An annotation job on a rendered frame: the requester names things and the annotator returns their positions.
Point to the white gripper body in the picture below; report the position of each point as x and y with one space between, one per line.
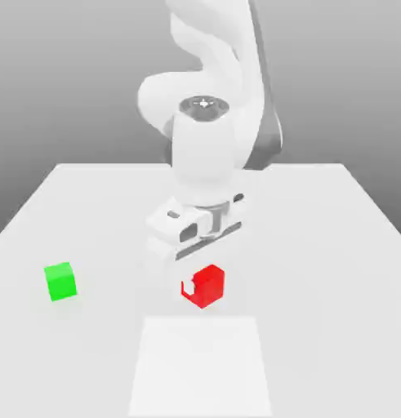
203 251

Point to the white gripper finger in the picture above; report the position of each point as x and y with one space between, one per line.
188 283

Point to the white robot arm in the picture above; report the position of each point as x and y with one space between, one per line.
203 147

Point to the small red cube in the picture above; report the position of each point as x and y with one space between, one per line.
209 287

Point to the small green cube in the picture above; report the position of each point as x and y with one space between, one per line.
60 281

